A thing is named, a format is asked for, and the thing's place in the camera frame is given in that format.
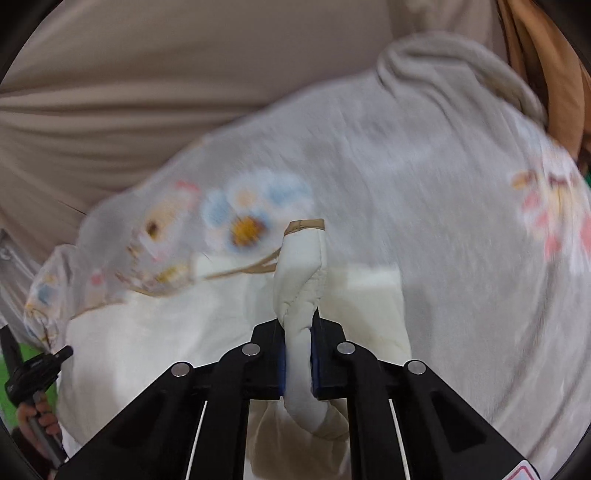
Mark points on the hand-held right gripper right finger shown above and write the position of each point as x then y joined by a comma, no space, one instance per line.
315,367

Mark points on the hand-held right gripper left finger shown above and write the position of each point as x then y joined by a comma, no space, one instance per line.
282,374

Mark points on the white quilted jacket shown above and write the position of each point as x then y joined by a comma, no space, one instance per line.
300,277

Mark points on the person's left hand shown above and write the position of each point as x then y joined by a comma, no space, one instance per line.
46,421

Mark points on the green mat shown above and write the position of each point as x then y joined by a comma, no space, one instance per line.
5,387

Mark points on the grey floral blanket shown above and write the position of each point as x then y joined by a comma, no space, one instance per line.
392,207

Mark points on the beige curtain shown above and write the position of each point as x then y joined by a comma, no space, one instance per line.
184,69

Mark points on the orange hanging garment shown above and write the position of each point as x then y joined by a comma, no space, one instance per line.
568,69

